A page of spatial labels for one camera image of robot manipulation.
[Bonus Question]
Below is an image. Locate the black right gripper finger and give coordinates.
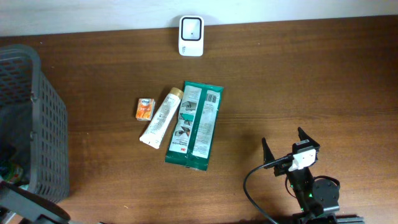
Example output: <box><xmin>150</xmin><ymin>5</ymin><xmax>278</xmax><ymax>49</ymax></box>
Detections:
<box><xmin>298</xmin><ymin>127</ymin><xmax>315</xmax><ymax>144</ymax></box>
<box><xmin>261</xmin><ymin>138</ymin><xmax>275</xmax><ymax>164</ymax></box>

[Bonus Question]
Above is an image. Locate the green white 3M package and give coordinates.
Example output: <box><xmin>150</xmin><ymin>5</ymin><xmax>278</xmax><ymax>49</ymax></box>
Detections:
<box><xmin>165</xmin><ymin>81</ymin><xmax>224</xmax><ymax>171</ymax></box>

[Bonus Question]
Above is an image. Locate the white tube gold cap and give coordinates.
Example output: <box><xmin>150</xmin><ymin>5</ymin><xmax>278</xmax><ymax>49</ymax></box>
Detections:
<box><xmin>139</xmin><ymin>87</ymin><xmax>183</xmax><ymax>149</ymax></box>

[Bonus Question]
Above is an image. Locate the small orange tissue pack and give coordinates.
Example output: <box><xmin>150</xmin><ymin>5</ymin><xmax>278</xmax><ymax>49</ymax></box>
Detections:
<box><xmin>136</xmin><ymin>98</ymin><xmax>155</xmax><ymax>121</ymax></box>

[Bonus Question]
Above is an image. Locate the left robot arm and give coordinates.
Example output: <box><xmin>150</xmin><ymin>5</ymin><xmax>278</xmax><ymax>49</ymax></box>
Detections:
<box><xmin>1</xmin><ymin>181</ymin><xmax>82</xmax><ymax>224</ymax></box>

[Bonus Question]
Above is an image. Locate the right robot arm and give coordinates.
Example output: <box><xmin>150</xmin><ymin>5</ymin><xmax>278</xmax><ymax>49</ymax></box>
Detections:
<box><xmin>262</xmin><ymin>128</ymin><xmax>364</xmax><ymax>224</ymax></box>

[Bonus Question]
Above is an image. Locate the white barcode scanner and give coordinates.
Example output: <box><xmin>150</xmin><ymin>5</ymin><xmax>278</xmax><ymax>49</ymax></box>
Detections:
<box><xmin>178</xmin><ymin>15</ymin><xmax>204</xmax><ymax>57</ymax></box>

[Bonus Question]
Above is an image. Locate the grey plastic basket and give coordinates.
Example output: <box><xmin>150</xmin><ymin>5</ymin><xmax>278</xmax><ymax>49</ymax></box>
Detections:
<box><xmin>1</xmin><ymin>45</ymin><xmax>70</xmax><ymax>203</ymax></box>

